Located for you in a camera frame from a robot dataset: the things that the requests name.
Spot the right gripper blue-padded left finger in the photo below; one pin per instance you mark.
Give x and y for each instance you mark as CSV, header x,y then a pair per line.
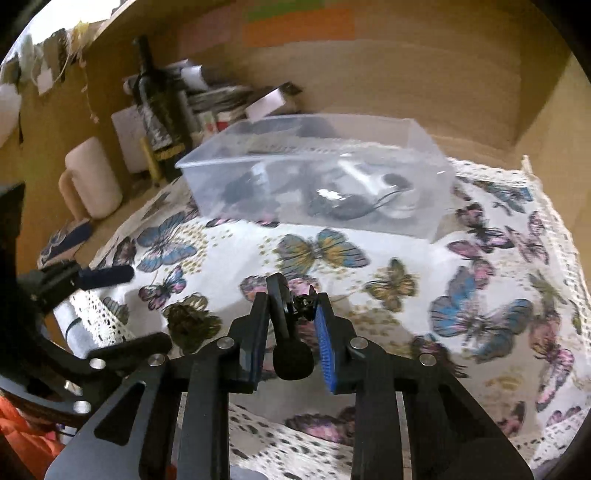
x,y
247,357

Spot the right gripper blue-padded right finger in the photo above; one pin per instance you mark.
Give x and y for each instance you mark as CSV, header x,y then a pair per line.
x,y
334,335

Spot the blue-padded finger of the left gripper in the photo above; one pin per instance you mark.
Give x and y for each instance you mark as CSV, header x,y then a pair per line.
x,y
61,279
129,354

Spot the clear plastic storage box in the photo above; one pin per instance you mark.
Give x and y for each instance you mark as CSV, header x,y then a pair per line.
x,y
286,169

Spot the blue stitch sticker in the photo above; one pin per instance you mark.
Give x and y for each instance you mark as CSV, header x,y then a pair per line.
x,y
64,243

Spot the pink ceramic mug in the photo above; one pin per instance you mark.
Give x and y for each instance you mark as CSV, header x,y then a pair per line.
x,y
88,184

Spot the butterfly print lace cloth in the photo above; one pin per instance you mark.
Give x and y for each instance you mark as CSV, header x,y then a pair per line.
x,y
500,298

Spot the dark wine bottle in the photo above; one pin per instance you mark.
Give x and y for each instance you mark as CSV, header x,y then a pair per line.
x,y
157,100

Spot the stack of papers and books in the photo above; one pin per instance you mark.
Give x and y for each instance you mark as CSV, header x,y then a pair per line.
x,y
206,102

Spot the white paper tag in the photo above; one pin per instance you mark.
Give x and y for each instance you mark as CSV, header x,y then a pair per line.
x,y
272,104

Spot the orange sticky note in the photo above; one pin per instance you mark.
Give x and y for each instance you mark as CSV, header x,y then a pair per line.
x,y
326,24

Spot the pink sticky note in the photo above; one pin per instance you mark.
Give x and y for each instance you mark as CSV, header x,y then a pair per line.
x,y
206,31

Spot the green sticky note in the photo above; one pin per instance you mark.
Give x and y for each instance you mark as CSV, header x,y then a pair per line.
x,y
266,9

